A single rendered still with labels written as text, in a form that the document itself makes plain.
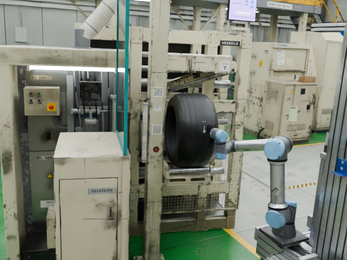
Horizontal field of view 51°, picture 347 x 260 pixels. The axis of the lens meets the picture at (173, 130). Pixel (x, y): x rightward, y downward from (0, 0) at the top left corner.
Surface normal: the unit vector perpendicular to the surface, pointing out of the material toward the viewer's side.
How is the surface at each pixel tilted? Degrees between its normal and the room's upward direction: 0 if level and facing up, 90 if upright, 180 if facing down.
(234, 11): 90
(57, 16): 90
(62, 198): 90
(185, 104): 39
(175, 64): 90
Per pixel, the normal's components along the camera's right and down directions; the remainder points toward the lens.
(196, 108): 0.19, -0.54
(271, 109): -0.90, 0.06
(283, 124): 0.44, 0.22
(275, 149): -0.62, 0.02
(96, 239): 0.22, 0.23
